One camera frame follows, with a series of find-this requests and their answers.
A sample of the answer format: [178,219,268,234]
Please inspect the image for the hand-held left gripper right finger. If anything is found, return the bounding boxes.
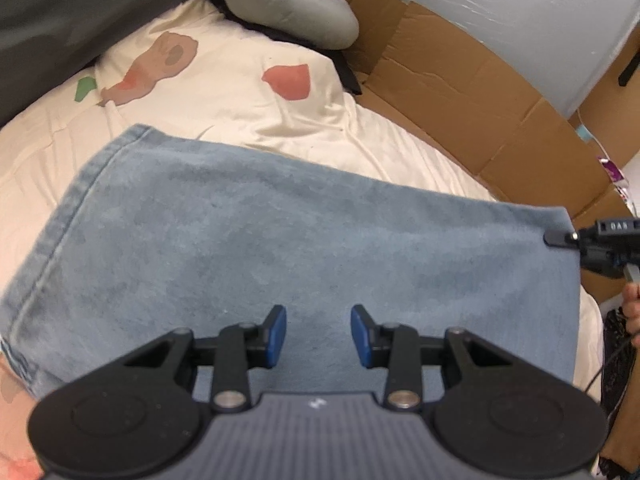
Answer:
[351,304,518,411]

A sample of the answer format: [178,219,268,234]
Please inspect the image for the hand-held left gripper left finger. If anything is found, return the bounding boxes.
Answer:
[122,304,287,413]

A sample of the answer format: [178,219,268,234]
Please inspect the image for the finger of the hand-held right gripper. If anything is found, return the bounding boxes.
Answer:
[542,219,640,251]

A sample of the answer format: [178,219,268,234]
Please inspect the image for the light blue denim pants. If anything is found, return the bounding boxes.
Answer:
[0,124,583,406]

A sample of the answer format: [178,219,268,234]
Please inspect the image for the person's right hand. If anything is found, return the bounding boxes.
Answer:
[621,282,640,348]

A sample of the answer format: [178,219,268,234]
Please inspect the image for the purple and white packaging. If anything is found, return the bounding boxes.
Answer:
[597,155,632,187]

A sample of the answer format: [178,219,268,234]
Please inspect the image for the cardboard box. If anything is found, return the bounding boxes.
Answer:
[567,25,640,176]

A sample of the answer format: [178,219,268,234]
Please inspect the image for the black patterned cloth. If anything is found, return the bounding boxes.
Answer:
[597,307,640,480]

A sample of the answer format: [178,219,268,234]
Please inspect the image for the brown cardboard sheet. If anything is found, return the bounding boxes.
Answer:
[305,0,640,306]

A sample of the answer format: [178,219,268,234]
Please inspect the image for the plastic-wrapped pale panel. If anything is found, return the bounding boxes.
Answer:
[390,0,640,118]

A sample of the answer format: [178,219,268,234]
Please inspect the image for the cream printed blanket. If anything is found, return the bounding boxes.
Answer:
[0,0,606,480]

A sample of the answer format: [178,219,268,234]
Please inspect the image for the plain black cloth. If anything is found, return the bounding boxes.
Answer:
[327,49,364,96]

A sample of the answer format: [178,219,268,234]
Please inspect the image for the grey neck pillow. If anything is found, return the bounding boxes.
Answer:
[200,0,360,51]

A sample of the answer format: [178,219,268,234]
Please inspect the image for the dark grey blanket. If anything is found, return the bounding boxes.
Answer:
[0,0,221,126]

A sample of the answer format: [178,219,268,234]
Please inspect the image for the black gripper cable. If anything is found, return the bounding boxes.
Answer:
[582,330,632,406]

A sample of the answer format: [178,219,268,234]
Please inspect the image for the black strap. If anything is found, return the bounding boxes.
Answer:
[617,52,640,88]

